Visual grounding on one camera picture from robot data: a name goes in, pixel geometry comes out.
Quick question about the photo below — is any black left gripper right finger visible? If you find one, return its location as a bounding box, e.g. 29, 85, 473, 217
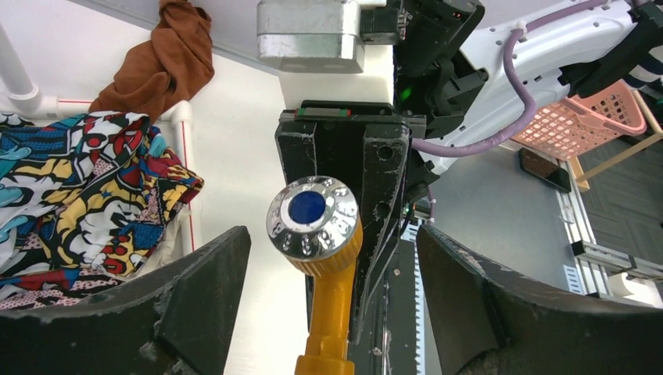
417, 225, 662, 374

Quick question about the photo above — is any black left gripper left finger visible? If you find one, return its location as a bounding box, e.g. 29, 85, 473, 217
1, 226, 252, 374

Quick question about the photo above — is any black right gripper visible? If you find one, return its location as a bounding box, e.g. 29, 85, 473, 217
275, 100, 428, 345

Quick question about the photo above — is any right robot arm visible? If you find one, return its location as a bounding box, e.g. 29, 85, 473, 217
256, 1, 662, 344

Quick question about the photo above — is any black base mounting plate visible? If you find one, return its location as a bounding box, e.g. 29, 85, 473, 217
349, 239, 416, 374

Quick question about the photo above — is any comic print cloth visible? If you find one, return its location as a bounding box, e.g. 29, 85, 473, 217
1, 111, 204, 310

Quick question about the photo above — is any black smartphone on floor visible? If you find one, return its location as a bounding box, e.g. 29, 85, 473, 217
518, 148, 572, 194

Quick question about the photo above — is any brown cloth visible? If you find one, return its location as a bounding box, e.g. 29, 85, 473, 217
89, 0, 215, 124

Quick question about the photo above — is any pink plastic laundry basket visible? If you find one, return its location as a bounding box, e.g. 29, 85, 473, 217
513, 80, 647, 160

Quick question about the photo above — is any white slotted cable duct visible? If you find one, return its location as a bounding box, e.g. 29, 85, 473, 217
401, 219, 426, 375

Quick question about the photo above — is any white pvc pipe frame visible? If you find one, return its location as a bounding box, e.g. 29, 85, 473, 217
1, 36, 204, 275

